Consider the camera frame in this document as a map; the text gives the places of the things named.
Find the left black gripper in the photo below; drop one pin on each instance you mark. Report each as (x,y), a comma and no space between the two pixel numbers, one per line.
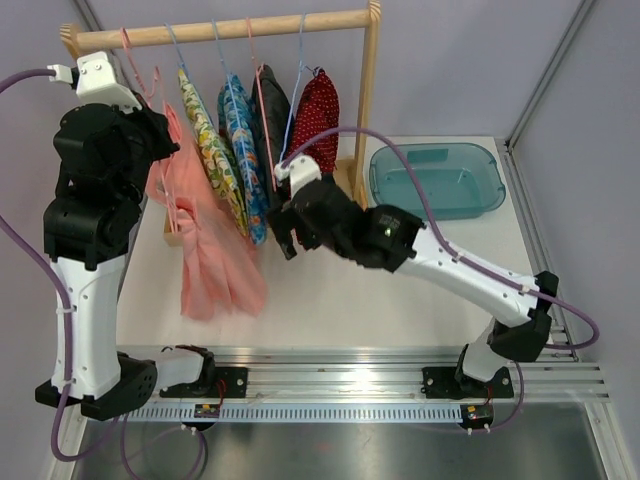
(151,120)

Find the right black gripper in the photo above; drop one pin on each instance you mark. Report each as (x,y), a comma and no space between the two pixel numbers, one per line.
(283,220)

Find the pink pleated skirt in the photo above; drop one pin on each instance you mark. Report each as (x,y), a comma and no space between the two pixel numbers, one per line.
(219,269)

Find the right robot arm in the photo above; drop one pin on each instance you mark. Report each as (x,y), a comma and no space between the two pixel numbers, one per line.
(388,238)

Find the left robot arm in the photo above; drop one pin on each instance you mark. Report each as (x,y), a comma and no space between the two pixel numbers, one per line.
(105,154)

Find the yellow lemon print skirt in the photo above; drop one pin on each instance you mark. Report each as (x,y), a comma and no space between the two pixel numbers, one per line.
(227,186)

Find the blue floral skirt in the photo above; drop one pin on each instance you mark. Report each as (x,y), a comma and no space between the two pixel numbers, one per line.
(257,207)

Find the blue hanger under lemon skirt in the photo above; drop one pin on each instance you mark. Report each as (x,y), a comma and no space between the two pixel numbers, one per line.
(177,50)

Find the dark grey dotted skirt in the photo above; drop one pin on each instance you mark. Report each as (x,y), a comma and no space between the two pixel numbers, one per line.
(277,107)

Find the red dotted skirt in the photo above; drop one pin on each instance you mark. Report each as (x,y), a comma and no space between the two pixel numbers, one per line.
(318,110)

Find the blue hanger under floral skirt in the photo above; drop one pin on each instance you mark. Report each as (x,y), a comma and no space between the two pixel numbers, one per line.
(235,124)

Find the wooden clothes rack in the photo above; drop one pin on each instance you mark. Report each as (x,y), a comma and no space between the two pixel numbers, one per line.
(350,169)

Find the teal plastic tub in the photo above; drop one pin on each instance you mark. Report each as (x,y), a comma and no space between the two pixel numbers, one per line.
(461,180)

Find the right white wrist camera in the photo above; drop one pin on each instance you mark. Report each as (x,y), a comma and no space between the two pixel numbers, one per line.
(300,171)

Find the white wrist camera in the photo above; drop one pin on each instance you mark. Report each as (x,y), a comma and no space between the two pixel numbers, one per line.
(300,171)
(94,81)

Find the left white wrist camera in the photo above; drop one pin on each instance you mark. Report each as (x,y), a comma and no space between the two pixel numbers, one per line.
(94,81)

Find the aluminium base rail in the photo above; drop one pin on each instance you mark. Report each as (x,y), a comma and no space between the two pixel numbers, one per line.
(393,374)

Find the left aluminium frame post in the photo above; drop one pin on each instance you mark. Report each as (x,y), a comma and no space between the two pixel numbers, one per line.
(100,20)

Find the aluminium frame post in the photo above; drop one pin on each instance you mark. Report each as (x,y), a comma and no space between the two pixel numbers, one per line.
(100,20)
(562,48)

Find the slotted grey cable duct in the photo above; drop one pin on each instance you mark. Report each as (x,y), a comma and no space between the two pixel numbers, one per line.
(392,413)

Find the right aluminium frame post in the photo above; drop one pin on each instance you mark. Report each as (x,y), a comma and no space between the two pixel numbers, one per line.
(562,48)

